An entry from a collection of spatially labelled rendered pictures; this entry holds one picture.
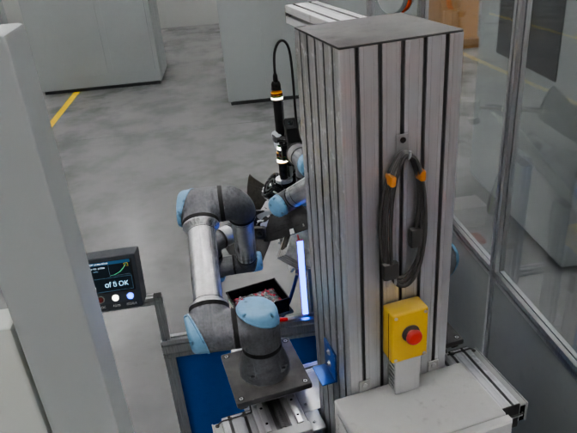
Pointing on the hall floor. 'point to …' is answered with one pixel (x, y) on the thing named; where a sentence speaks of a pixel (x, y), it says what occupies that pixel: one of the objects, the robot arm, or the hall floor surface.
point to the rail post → (178, 394)
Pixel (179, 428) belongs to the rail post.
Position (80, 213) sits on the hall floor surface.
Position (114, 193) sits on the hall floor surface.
